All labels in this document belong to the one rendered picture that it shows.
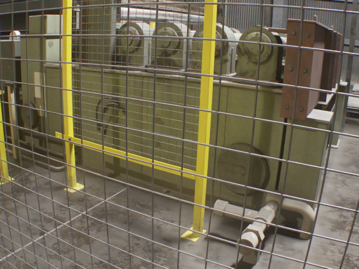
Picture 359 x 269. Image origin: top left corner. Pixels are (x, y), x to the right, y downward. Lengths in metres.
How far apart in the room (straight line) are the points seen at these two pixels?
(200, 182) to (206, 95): 0.51
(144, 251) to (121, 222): 0.36
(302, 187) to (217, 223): 0.61
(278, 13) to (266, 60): 8.75
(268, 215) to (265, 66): 0.93
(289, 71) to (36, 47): 2.34
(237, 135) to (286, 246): 0.79
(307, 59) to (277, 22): 8.96
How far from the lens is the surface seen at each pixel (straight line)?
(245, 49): 2.28
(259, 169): 2.32
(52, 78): 3.33
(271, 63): 2.27
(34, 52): 3.52
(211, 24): 1.85
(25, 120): 3.71
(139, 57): 2.71
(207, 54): 1.86
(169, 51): 2.52
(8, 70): 3.96
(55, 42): 3.44
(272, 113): 2.24
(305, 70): 2.04
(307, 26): 2.05
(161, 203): 2.59
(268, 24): 5.04
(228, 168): 2.39
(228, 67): 2.39
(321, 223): 2.56
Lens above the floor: 1.22
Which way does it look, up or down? 16 degrees down
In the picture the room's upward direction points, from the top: 3 degrees clockwise
